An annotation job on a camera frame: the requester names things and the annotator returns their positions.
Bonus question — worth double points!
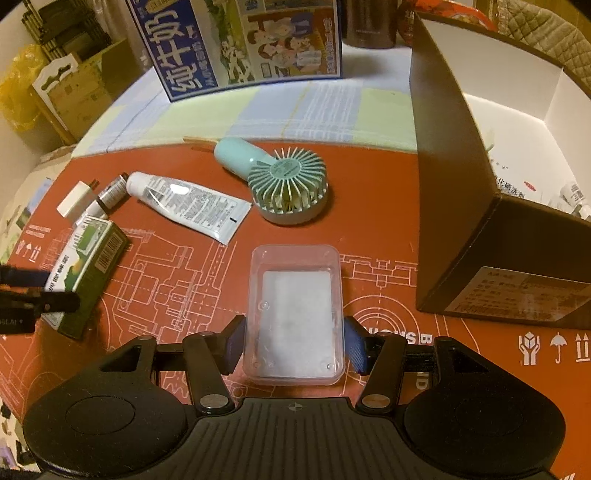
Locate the brown thermos jar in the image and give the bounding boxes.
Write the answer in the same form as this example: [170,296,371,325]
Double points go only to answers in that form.
[342,0,399,49]

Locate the small white charger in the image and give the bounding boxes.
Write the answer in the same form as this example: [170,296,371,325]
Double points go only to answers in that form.
[56,181,99,217]

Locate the red instant noodle bowl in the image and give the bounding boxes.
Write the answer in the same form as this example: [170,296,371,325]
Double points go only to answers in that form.
[396,0,499,47]

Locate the blue milk carton box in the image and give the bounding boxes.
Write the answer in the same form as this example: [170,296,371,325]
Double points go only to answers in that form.
[126,0,343,103]

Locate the brown cardboard box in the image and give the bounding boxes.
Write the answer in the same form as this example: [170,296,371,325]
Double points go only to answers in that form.
[46,39,144,144]

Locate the dark brown shoe box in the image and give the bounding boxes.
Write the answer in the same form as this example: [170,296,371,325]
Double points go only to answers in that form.
[409,11,591,329]

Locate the yellow plastic bag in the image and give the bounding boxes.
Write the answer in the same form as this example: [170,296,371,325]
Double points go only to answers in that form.
[0,44,49,134]

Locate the printed blanket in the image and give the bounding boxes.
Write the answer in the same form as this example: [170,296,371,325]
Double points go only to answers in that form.
[0,144,77,259]

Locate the small brown bottle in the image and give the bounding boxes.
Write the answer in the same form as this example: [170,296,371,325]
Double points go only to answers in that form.
[97,173,130,208]

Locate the pastel checked tablecloth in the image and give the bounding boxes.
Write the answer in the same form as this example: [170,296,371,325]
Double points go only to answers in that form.
[74,74,419,160]

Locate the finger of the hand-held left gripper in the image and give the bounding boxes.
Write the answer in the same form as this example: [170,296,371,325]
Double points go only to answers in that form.
[0,286,81,320]
[0,264,50,289]

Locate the white carton handle piece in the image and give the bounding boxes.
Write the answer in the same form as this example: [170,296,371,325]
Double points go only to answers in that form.
[30,52,81,100]

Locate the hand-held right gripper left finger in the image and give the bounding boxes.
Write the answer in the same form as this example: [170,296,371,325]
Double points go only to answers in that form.
[99,315,246,418]

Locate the red printed cardboard sheet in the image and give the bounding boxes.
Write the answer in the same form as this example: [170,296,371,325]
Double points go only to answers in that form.
[0,134,591,480]

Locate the white squeeze tube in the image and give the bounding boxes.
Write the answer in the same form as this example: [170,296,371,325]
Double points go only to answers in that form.
[126,171,252,246]

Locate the clear plastic box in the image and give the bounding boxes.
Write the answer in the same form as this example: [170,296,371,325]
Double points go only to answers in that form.
[242,244,348,387]

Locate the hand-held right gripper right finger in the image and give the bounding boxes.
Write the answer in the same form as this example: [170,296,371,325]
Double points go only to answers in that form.
[342,315,495,418]

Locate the green cardboard box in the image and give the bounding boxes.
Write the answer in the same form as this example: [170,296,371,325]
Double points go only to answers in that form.
[42,216,129,341]

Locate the black folding cart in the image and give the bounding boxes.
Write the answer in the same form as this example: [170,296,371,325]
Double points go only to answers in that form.
[21,0,114,58]

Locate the teal handheld fan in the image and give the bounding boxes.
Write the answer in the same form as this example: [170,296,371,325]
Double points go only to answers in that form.
[184,134,329,226]

